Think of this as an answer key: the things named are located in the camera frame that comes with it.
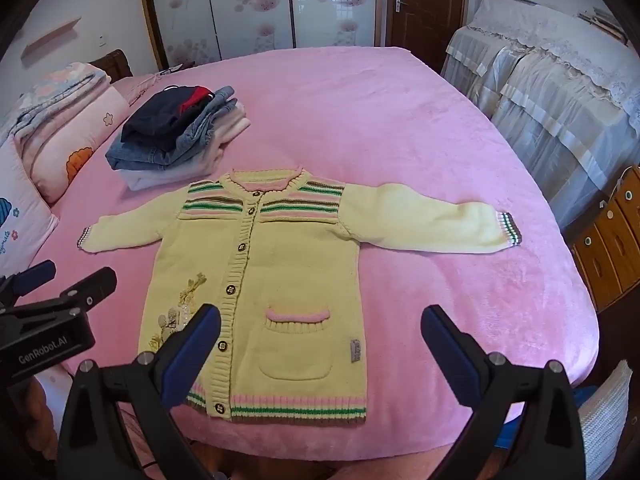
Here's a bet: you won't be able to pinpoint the floral sliding door wardrobe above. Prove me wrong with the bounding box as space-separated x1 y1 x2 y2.
137 0 391 68

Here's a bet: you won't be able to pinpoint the folded navy garment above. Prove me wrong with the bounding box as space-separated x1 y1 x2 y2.
121 85 216 153

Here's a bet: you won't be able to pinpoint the pink cartoon print pillow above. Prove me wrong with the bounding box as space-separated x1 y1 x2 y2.
0 135 61 281

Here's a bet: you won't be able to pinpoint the person's left hand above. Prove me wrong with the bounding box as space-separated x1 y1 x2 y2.
22 375 63 466

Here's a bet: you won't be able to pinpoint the wooden headboard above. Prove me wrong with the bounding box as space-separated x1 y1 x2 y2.
87 49 133 83

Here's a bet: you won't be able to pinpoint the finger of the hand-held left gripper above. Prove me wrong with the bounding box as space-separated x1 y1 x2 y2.
10 267 118 321
0 260 57 306

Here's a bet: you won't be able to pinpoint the folded white garment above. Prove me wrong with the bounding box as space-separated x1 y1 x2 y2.
117 102 251 192

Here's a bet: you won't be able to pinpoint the yellow knit cardigan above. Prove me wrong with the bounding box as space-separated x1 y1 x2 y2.
76 164 523 428

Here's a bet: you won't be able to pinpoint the blue cloth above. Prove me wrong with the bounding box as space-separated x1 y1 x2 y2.
572 385 597 411

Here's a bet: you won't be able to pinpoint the white lace sofa cover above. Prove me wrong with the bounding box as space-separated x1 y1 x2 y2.
442 0 640 231

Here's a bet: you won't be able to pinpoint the white knitted cloth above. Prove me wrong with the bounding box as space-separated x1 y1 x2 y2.
577 360 633 466

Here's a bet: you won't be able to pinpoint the brown wooden door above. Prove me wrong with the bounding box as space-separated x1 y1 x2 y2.
387 0 471 61

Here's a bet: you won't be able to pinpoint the wooden drawer cabinet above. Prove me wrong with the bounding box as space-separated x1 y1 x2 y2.
570 165 640 311

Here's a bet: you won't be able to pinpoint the folded blue jeans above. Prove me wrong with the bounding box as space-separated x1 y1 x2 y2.
105 86 240 171

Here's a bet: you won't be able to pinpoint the folded pink floral quilt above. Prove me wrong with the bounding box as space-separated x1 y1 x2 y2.
0 62 131 206

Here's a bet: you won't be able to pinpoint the wooden wall shelf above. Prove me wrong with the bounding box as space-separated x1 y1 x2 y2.
21 17 82 58

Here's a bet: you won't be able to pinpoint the pink bed blanket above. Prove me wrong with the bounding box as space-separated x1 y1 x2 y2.
50 46 601 461

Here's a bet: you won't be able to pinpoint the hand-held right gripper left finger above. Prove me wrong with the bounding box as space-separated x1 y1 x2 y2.
56 303 223 480

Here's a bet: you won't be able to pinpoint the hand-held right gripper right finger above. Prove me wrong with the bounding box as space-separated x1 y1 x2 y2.
420 304 587 480

